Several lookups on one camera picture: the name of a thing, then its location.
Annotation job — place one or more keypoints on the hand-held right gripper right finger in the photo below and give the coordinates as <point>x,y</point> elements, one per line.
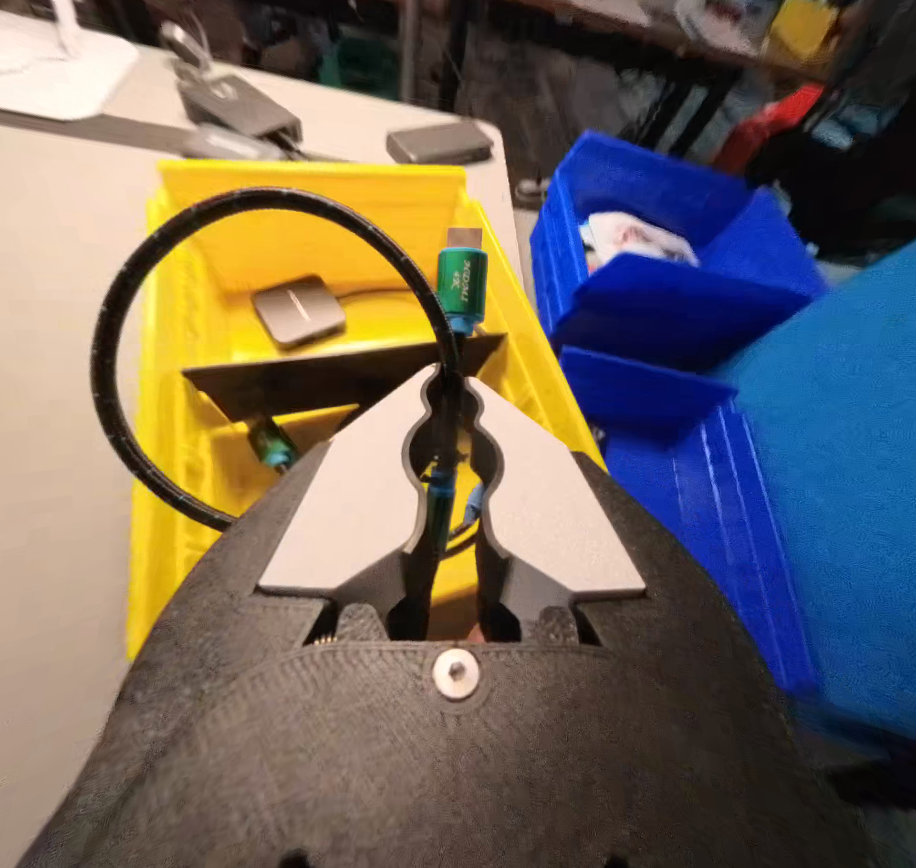
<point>565,524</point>

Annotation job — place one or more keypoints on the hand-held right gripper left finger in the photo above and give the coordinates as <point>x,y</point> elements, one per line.
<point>343,517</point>

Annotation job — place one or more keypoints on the black square usb hub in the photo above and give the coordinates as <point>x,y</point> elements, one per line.
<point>300,310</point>

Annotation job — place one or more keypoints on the yellow plastic bin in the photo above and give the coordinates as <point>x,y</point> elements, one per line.
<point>215,253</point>

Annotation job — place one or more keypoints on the blue plastic bin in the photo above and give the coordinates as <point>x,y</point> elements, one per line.
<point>630,389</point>
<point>644,310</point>

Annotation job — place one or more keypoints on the white crumpled cloth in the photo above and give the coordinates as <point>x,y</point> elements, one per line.
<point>637,235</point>

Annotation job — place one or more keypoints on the dark flat device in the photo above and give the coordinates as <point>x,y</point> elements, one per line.
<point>236,106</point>
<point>436,142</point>

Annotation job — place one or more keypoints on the green plastic bin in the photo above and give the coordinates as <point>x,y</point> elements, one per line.
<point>358,67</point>

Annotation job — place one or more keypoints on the white tablet stand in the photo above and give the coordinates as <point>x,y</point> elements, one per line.
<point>57,81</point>

